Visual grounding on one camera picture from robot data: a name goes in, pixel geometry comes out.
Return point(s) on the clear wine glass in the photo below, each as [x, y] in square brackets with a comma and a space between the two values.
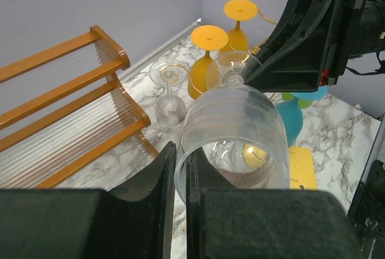
[229, 115]
[170, 109]

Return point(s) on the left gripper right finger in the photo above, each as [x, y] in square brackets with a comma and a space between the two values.
[226, 222]

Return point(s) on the blue plastic wine glass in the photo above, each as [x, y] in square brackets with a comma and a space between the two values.
[292, 115]

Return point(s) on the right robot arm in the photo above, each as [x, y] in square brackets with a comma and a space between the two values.
[366, 212]

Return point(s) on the yellow book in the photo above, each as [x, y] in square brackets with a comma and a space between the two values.
[302, 172]

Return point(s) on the green plastic wine glass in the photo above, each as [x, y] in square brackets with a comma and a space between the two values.
[302, 100]

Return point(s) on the orange plastic wine glass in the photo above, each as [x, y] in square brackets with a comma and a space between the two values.
[239, 11]
[208, 38]

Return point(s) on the gold wire wine glass rack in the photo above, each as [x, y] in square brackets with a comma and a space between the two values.
[212, 73]

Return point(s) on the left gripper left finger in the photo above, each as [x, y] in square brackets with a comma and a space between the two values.
[132, 220]

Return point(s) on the wooden dish rack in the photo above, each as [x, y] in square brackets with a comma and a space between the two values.
[65, 107]

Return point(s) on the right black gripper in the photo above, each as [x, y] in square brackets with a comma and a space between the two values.
[306, 38]

